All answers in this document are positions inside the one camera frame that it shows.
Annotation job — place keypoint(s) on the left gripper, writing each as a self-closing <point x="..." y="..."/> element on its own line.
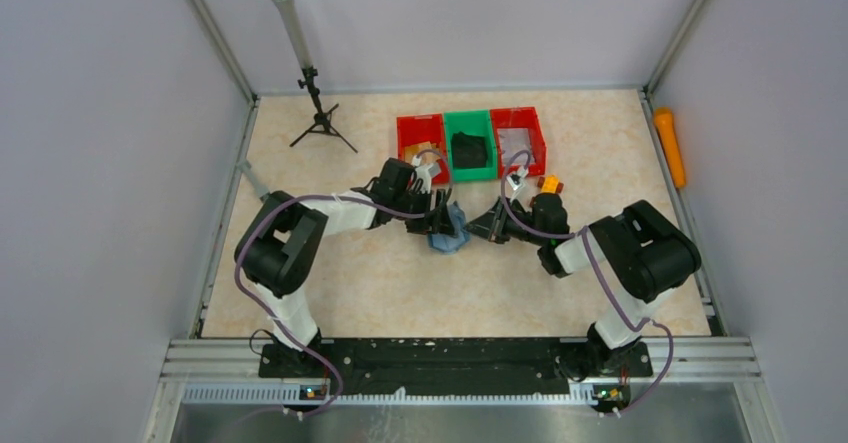
<point x="429" y="219"/>

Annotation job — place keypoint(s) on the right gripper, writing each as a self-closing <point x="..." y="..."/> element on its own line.
<point x="499" y="222"/>

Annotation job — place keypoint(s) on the blue card holder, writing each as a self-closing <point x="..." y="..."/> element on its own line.
<point x="451" y="240"/>

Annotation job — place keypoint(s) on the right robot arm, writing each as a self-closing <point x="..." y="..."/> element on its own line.
<point x="638" y="256"/>

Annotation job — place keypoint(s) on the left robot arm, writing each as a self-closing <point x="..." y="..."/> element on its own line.
<point x="276" y="254"/>

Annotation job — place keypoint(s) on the black cards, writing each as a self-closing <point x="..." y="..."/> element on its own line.
<point x="469" y="151"/>

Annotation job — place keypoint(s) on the silver cards in bin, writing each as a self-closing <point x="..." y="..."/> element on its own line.
<point x="512" y="141"/>

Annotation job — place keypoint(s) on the yellow toy block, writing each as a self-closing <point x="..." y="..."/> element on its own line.
<point x="550" y="184"/>

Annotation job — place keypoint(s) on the left red bin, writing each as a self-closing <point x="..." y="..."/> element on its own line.
<point x="419" y="128"/>

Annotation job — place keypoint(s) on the red bin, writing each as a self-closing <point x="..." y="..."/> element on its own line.
<point x="522" y="117"/>
<point x="419" y="128"/>

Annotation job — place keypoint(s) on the green bin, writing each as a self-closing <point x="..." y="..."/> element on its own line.
<point x="476" y="122"/>

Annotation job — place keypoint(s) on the right red bin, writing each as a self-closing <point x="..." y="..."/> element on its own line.
<point x="522" y="117"/>

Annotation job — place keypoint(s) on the orange flashlight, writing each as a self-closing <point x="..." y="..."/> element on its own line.
<point x="664" y="124"/>

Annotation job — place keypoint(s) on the grey small tool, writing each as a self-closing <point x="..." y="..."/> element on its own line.
<point x="260" y="189"/>

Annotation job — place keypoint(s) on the black tripod with grey tube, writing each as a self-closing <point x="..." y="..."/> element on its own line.
<point x="322" y="118"/>

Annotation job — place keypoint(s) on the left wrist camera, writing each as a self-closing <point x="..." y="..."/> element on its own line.
<point x="426" y="171"/>

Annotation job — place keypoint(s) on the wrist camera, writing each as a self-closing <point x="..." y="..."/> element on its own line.
<point x="426" y="171"/>
<point x="516" y="182"/>

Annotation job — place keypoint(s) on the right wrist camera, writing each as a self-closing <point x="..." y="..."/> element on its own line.
<point x="516" y="182"/>

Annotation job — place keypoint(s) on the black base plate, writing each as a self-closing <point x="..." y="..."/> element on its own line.
<point x="455" y="366"/>

